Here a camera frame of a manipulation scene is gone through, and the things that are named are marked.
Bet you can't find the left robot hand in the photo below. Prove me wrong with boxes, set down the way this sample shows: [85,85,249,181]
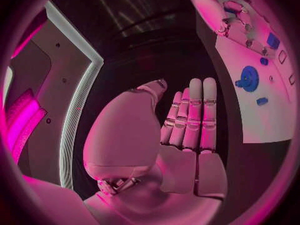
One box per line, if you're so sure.
[82,76,229,225]

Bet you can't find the blue gear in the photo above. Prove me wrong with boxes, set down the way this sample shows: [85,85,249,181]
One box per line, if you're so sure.
[234,65,260,93]

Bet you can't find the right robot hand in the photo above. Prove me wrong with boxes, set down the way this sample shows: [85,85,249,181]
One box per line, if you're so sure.
[219,0,278,60]

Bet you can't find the white task board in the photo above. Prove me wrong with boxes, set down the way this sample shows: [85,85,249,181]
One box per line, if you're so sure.
[214,3,299,144]

